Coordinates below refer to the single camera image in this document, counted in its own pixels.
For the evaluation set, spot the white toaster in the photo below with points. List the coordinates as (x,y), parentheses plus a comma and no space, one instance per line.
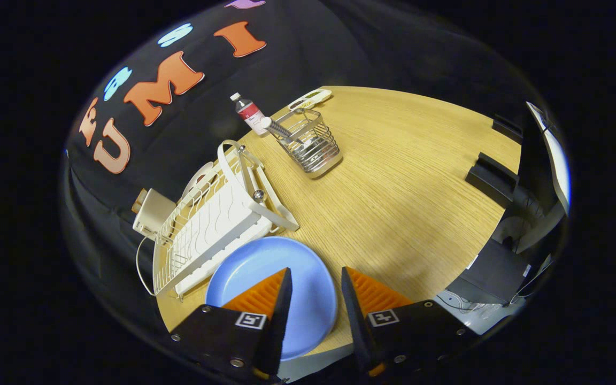
(154,214)

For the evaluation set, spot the white divided dish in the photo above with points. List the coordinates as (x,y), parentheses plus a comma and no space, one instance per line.
(322,96)

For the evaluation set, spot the clear plastic bottle red label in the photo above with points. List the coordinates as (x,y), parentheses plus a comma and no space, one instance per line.
(252,114)

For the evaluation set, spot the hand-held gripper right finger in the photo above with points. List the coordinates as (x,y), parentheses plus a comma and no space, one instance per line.
(356,321)

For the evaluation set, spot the white side desk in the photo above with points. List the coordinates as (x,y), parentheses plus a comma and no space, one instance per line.
(463,315)

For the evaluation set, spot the blue plate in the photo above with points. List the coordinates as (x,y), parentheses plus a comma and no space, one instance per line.
(254,259)

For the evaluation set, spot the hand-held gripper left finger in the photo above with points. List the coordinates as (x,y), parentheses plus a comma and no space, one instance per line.
(276,321)

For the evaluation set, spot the small white plate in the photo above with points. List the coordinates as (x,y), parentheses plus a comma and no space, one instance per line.
(195,179)

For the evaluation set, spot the metal spoon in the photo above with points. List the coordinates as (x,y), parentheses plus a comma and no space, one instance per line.
(276,127)

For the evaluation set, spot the white dish rack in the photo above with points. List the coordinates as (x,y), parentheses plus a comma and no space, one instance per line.
(217,214)

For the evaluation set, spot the brown toast slice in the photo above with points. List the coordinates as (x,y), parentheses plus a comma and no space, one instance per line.
(138,202)

